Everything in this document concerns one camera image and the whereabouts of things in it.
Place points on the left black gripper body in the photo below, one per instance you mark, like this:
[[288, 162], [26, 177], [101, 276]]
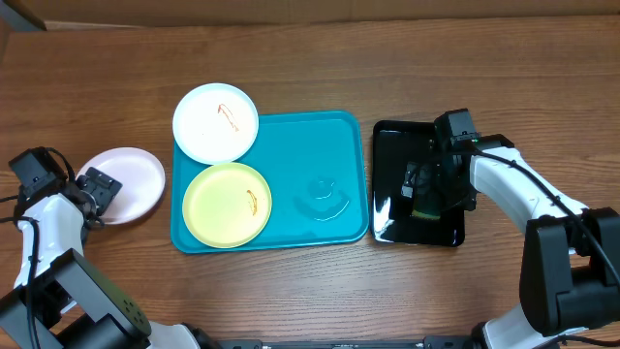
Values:
[[104, 189]]

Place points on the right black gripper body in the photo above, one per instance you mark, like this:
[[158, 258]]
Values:
[[456, 194]]

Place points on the green yellow sponge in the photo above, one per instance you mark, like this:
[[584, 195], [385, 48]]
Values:
[[427, 206]]

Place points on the pink plate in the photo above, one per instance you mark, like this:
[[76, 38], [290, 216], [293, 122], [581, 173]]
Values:
[[142, 177]]

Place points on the yellow plate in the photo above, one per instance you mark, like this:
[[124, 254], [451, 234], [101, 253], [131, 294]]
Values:
[[227, 205]]

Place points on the white plate with stain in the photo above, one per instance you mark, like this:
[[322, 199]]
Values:
[[215, 123]]

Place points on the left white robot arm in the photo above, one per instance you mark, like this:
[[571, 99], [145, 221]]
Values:
[[60, 300]]

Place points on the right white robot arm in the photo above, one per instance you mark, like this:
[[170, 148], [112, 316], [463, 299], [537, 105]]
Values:
[[569, 279]]

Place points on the black plastic tray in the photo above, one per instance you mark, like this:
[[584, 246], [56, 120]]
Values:
[[394, 145]]

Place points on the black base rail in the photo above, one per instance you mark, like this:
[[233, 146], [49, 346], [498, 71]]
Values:
[[339, 343]]

